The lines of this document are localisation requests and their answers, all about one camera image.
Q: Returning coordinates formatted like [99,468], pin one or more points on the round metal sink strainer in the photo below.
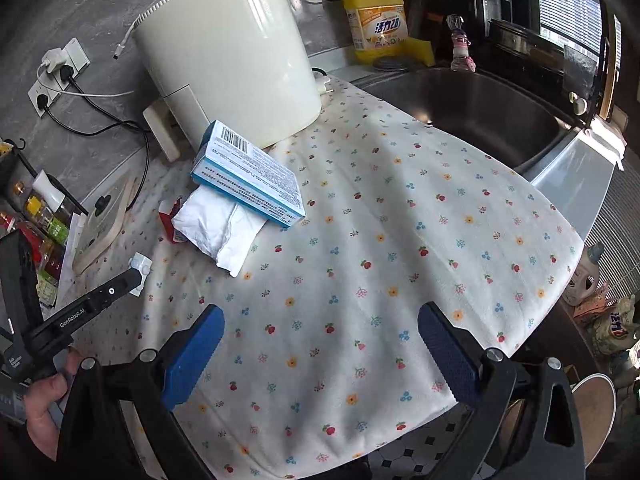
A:
[389,63]

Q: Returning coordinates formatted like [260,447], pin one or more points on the white laundry detergent bottle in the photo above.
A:
[582,280]

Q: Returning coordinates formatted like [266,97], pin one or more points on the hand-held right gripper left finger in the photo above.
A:
[192,355]

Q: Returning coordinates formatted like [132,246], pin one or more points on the black metal hook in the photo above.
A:
[19,144]

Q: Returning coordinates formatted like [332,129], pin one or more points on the red wrapper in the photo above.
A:
[167,217]

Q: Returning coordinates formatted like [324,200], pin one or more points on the white capped bottle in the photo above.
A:
[47,185]

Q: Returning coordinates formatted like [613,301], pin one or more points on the beige trash bin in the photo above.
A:
[595,410]

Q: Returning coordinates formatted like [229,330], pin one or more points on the small white blister pack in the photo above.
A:
[140,265]

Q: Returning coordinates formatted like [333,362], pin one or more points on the person's left hand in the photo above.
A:
[42,410]

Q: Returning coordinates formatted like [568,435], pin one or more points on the cream air fryer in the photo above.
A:
[235,50]

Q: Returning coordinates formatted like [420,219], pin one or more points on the stainless steel sink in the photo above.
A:
[490,110]

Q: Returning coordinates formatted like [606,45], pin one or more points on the printed refill pouch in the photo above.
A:
[617,327]

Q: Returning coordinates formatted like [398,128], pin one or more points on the white packet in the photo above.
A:
[215,230]

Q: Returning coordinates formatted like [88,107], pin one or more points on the white rag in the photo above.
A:
[607,140]

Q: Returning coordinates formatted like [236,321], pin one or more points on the white wall socket panel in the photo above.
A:
[75,52]

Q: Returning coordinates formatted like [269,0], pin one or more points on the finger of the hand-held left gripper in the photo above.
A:
[117,287]

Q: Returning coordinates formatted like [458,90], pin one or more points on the cream kitchen scale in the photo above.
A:
[100,240]

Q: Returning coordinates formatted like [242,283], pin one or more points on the blue and white box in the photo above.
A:
[250,175]

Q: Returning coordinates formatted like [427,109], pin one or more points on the black window frame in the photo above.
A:
[605,25]

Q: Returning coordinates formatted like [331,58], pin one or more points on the floral white tablecloth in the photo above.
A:
[375,210]

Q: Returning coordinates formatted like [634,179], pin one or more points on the wooden cutting board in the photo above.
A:
[609,85]

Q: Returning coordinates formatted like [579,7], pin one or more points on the black dish rack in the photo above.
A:
[520,35]

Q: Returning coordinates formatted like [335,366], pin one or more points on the yellow detergent bottle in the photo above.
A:
[375,20]

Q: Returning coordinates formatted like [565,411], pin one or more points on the yellow capped bottle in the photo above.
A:
[57,232]

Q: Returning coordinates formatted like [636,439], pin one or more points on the white charger plug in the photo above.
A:
[52,60]

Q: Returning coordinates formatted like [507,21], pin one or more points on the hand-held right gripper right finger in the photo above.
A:
[450,355]

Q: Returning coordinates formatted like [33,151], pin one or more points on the small pink glass bottle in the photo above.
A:
[461,50]

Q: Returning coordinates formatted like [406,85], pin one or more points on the yellow sponge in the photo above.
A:
[420,52]

